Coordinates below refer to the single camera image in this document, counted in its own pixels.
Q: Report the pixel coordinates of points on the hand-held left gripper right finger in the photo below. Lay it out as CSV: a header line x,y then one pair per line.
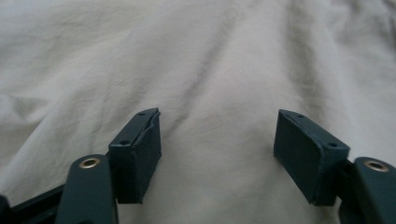
x,y
306,158

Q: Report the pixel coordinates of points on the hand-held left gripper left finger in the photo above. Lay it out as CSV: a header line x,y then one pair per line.
x,y
137,161

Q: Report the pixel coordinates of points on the beige shorts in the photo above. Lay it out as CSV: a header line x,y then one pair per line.
x,y
199,62

